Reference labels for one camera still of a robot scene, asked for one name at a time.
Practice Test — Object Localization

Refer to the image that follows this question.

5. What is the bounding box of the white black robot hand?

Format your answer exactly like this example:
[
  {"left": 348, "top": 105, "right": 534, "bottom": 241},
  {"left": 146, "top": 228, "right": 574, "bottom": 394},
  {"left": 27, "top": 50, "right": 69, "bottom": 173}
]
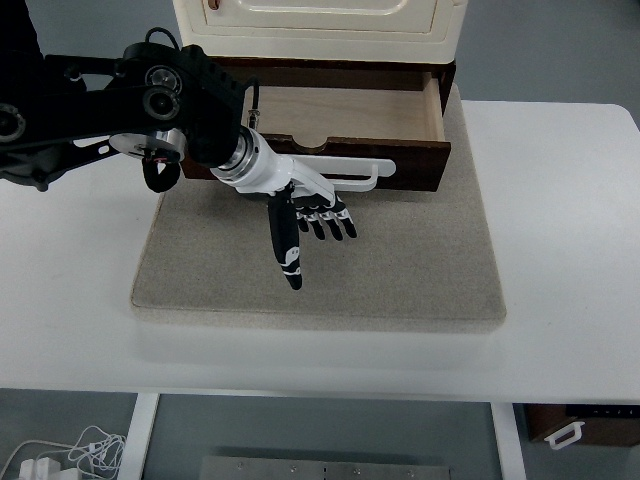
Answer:
[{"left": 214, "top": 137, "right": 359, "bottom": 292}]

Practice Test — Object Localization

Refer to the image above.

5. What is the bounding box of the dark brown wooden drawer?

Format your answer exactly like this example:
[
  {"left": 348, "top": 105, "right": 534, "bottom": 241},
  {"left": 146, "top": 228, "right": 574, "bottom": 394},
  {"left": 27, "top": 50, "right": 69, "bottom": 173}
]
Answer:
[{"left": 179, "top": 68, "right": 453, "bottom": 195}]

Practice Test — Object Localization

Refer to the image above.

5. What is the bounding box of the white drawer handle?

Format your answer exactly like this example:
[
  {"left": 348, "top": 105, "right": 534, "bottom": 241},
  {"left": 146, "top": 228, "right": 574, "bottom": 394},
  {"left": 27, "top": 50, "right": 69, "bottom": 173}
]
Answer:
[{"left": 287, "top": 154, "right": 397, "bottom": 193}]

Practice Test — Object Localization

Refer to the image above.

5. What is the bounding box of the cream cabinet door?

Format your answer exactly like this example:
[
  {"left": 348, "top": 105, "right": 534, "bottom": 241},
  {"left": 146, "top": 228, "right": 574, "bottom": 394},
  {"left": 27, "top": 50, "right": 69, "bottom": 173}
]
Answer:
[{"left": 202, "top": 0, "right": 440, "bottom": 35}]

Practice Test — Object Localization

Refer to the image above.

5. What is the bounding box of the grey felt mat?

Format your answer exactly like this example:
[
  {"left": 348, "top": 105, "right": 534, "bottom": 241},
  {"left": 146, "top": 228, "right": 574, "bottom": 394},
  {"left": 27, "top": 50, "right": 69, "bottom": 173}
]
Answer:
[{"left": 130, "top": 82, "right": 508, "bottom": 335}]

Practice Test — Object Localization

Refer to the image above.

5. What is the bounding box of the person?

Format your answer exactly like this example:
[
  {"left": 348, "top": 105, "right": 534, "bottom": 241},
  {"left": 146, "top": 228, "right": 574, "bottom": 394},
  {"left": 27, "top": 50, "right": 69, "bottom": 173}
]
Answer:
[{"left": 0, "top": 0, "right": 45, "bottom": 57}]

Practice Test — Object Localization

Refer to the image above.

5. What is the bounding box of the white table leg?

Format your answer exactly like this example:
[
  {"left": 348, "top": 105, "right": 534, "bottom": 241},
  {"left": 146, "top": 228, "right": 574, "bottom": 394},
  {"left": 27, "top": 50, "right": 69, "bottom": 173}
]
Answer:
[
  {"left": 117, "top": 393, "right": 160, "bottom": 480},
  {"left": 489, "top": 402, "right": 527, "bottom": 480}
]

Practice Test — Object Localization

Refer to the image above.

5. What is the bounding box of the brown wooden box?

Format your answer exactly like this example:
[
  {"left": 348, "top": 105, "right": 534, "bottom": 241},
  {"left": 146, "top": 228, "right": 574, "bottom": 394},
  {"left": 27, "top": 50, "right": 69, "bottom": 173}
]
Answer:
[{"left": 522, "top": 403, "right": 640, "bottom": 448}]

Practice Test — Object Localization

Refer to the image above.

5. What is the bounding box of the white power adapter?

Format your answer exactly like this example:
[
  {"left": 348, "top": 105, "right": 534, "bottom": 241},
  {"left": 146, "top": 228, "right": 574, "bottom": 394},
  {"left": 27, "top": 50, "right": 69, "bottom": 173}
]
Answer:
[{"left": 18, "top": 457, "right": 64, "bottom": 480}]

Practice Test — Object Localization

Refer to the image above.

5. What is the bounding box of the black control panel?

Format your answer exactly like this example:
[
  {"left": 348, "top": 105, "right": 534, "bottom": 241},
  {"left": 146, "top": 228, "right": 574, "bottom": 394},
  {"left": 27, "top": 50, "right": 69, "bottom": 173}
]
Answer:
[{"left": 565, "top": 404, "right": 640, "bottom": 420}]

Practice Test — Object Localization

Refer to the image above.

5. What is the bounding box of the white cable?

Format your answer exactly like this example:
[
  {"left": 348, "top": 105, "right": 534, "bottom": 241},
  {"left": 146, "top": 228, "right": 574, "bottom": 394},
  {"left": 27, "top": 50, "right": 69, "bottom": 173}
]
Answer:
[{"left": 0, "top": 425, "right": 128, "bottom": 480}]

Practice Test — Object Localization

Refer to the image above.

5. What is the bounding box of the white handle on brown box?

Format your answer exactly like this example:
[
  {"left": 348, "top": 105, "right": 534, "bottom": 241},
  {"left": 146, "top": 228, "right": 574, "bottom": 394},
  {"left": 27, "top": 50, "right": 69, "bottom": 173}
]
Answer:
[{"left": 543, "top": 421, "right": 586, "bottom": 450}]

